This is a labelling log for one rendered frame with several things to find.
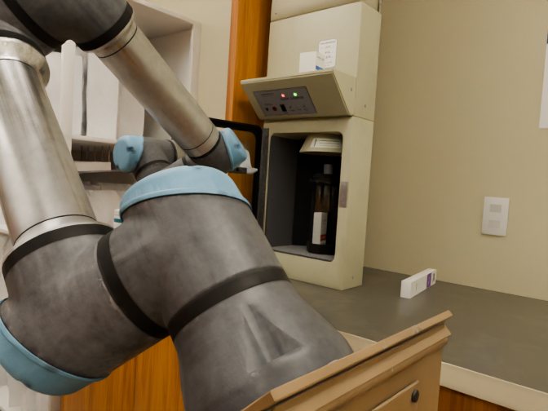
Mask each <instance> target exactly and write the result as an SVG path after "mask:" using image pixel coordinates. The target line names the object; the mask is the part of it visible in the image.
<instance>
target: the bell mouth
mask: <svg viewBox="0 0 548 411"><path fill-rule="evenodd" d="M342 151H343V135H335V134H309V135H308V136H307V138H306V139H305V141H304V143H303V146H302V147H301V149H300V151H299V152H300V153H304V154H310V155H319V156H333V157H341V156H342Z"/></svg>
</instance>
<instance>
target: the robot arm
mask: <svg viewBox="0 0 548 411"><path fill-rule="evenodd" d="M134 14H135V12H134V9H133V8H132V6H131V5H130V4H129V3H128V1H127V0H0V206H1V208H2V213H3V216H4V219H5V222H6V225H7V230H8V232H9V236H10V238H11V243H12V246H13V247H12V249H11V250H10V251H9V252H8V253H7V254H6V256H5V258H4V259H3V261H2V274H3V278H4V281H5V284H6V288H7V292H8V298H5V299H3V300H1V301H0V365H1V366H2V367H3V368H4V369H5V370H6V371H7V372H8V373H9V374H10V375H11V376H12V377H13V378H14V379H15V380H16V381H20V382H22V383H23V384H24V385H25V386H26V387H27V388H29V389H31V390H33V391H36V392H38V393H41V394H44V395H49V396H66V395H70V394H73V393H75V392H77V391H80V390H81V389H82V388H84V387H87V386H88V385H90V384H92V383H93V382H98V381H101V380H103V379H105V378H106V377H107V376H108V375H109V374H110V373H111V372H112V371H113V370H115V369H117V368H118V367H120V366H122V365H123V364H125V363H126V362H128V361H129V360H131V359H133V358H135V357H136V356H137V355H139V354H141V353H142V352H144V351H146V350H148V349H149V348H150V347H152V346H153V345H155V344H157V343H159V342H160V341H161V340H163V339H164V338H166V337H168V336H171V339H172V341H173V344H174V345H175V350H176V352H177V355H178V360H179V377H180V385H181V391H182V397H183V406H184V410H185V411H241V410H242V409H244V408H245V407H247V406H248V405H250V404H252V403H253V402H255V401H256V400H257V399H258V398H260V397H261V396H263V395H265V394H266V393H267V392H269V391H270V390H272V389H274V388H277V387H279V386H281V385H283V384H286V383H287V382H290V381H292V380H295V379H296V378H299V377H302V376H303V375H305V374H307V373H310V372H312V371H314V370H316V369H319V368H321V367H323V366H325V365H327V364H329V363H330V362H332V361H334V360H339V359H341V358H343V357H345V356H348V355H350V354H351V353H353V352H354V351H353V350H352V348H351V346H350V344H349V343H348V341H347V340H346V339H345V338H344V337H343V336H342V335H341V334H340V333H339V332H338V331H337V330H336V329H335V328H334V327H333V326H332V325H331V324H330V323H329V322H328V321H327V320H326V319H325V318H324V317H323V316H322V315H321V314H320V313H318V312H317V311H316V310H315V309H314V308H313V307H312V306H311V305H310V304H309V303H308V302H306V301H305V300H304V299H303V298H302V297H301V296H300V295H299V294H298V293H297V291H296V290H295V288H294V287H293V285H292V283H291V282H290V280H289V277H287V275H286V273H285V270H284V268H283V267H282V266H281V263H280V261H279V259H278V258H277V256H276V254H275V252H274V251H273V249H272V247H271V245H270V244H269V242H268V240H267V238H266V237H265V235H264V233H263V230H262V229H261V227H260V226H259V223H258V222H257V220H256V218H255V217H254V215H253V213H252V207H251V205H250V203H249V202H248V201H247V200H246V199H245V198H244V197H243V196H242V195H241V193H240V191H239V189H238V188H237V186H236V185H235V183H234V182H233V180H232V179H231V178H230V177H229V176H228V175H226V173H235V174H248V175H252V174H253V173H255V172H256V171H258V169H255V168H252V167H251V164H250V154H249V152H248V151H247V150H245V149H244V147H243V145H242V144H241V142H240V140H239V139H238V138H237V137H236V135H235V133H234V132H233V131H232V130H231V129H230V128H225V129H223V130H220V131H218V129H217V128H216V127H215V125H214V124H213V122H212V121H211V120H210V119H209V118H208V117H207V115H206V114H205V113H204V111H203V110H202V109H201V107H200V106H199V105H198V103H197V102H196V101H195V99H194V98H193V97H192V96H191V95H190V93H189V92H188V90H187V89H186V88H185V87H184V85H183V84H182V82H181V81H180V80H179V79H178V78H177V77H176V75H175V74H174V72H173V71H172V70H171V69H170V67H169V66H168V64H167V63H166V62H165V61H164V60H163V59H162V57H161V56H160V55H159V53H158V52H157V50H156V49H155V48H154V46H153V45H152V44H151V42H150V41H149V40H148V39H147V38H146V37H145V35H144V34H143V32H142V31H141V30H140V29H139V27H138V26H137V24H136V23H135V22H134ZM68 40H72V41H73V42H75V43H76V45H77V46H78V47H79V48H80V49H81V50H82V51H84V52H87V53H94V54H95V55H96V56H97V57H98V58H99V59H100V60H101V61H102V63H103V64H104V65H105V66H106V67H107V68H108V69H109V70H110V71H111V73H112V74H113V75H114V76H115V77H116V78H117V79H118V80H119V81H120V83H121V84H122V85H123V86H124V87H125V88H126V89H127V90H128V91H129V92H130V93H131V94H132V95H133V96H134V97H135V98H136V99H137V100H138V102H139V103H140V104H141V105H142V106H143V107H144V108H145V109H146V110H147V112H148V113H149V114H150V115H151V116H152V117H153V118H154V119H155V120H156V122H157V123H158V124H159V125H160V126H161V127H162V128H163V129H164V131H165V132H166V133H167V134H168V135H169V136H170V137H171V138H172V139H173V140H171V139H158V138H151V137H145V136H142V135H123V136H122V137H120V138H119V139H118V140H117V142H116V143H115V146H114V149H113V161H114V164H115V166H116V167H117V168H118V169H119V170H120V171H122V172H126V173H128V174H129V173H132V174H133V176H134V177H135V180H136V181H137V183H135V184H134V185H132V186H131V187H130V188H129V189H128V190H127V191H126V192H125V193H124V195H123V196H122V200H121V201H120V204H119V217H120V219H121V221H122V224H121V225H119V226H118V227H116V228H114V227H112V226H110V225H109V224H106V223H102V222H99V221H97V219H96V217H95V213H94V211H93V209H92V207H91V204H90V201H89V199H88V196H87V195H86V190H85V188H84V186H83V184H82V181H81V178H80V176H79V173H78V172H77V168H76V166H75V164H74V161H73V158H72V156H71V153H70V151H69V147H68V145H67V143H66V141H65V138H64V135H63V133H62V130H61V129H60V125H59V123H58V121H57V118H56V115H55V112H54V110H53V108H52V106H51V102H50V100H49V98H48V95H47V93H46V90H45V89H46V87H47V85H48V82H49V80H50V74H51V72H50V68H49V65H48V63H47V61H46V56H47V55H49V54H50V53H51V52H52V51H54V50H55V49H57V48H58V47H60V46H62V45H63V44H64V43H66V41H68ZM238 166H239V167H238Z"/></svg>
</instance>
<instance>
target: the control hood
mask: <svg viewBox="0 0 548 411"><path fill-rule="evenodd" d="M241 86H242V88H243V90H244V91H245V93H246V95H247V97H248V99H249V101H250V103H251V104H252V106H253V108H254V111H255V112H256V114H257V116H258V118H259V119H260V120H280V119H297V118H313V117H344V116H352V115H354V103H355V92H356V78H355V77H352V76H350V75H348V74H345V73H342V72H340V71H338V70H336V69H334V68H328V69H322V70H315V71H309V72H302V73H291V74H284V75H278V76H271V77H260V78H253V79H247V80H241ZM300 86H305V87H306V88H307V91H308V93H309V95H310V97H311V99H312V103H313V104H314V106H315V108H316V111H317V113H310V114H295V115H281V116H267V117H265V116H264V114H263V111H262V109H261V108H260V106H259V103H258V101H257V100H256V99H255V97H254V94H253V92H254V91H269V90H276V89H285V88H292V87H300Z"/></svg>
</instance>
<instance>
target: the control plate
mask: <svg viewBox="0 0 548 411"><path fill-rule="evenodd" d="M294 93H296V94H297V96H294ZM253 94H254V97H255V99H256V100H257V101H258V103H259V106H260V108H261V109H262V111H263V114H264V116H265V117H267V116H281V115H295V114H310V113H317V111H316V108H315V106H314V104H313V103H312V99H311V97H310V95H309V93H308V91H307V88H306V87H305V86H300V87H292V88H285V89H276V90H269V91H254V92H253ZM282 94H283V95H285V97H282V96H281V95H282ZM280 104H283V105H284V106H285V108H286V110H287V112H283V111H282V109H281V106H280ZM304 104H305V105H306V107H303V105H304ZM290 105H291V106H292V108H289V107H290ZM296 105H298V106H299V108H296ZM272 107H276V108H277V110H276V111H274V110H273V109H272ZM266 108H268V111H267V110H266Z"/></svg>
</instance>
